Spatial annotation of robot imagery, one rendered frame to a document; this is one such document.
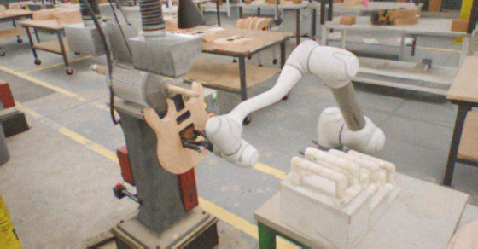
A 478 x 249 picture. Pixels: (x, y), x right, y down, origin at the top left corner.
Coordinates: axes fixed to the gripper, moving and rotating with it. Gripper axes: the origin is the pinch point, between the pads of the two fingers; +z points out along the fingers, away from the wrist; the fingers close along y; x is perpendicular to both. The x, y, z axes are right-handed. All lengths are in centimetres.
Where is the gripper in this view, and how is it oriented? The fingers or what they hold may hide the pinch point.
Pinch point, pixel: (189, 135)
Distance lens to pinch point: 177.8
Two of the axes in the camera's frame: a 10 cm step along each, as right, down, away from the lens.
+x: -1.8, -8.5, -5.0
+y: 6.2, -4.9, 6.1
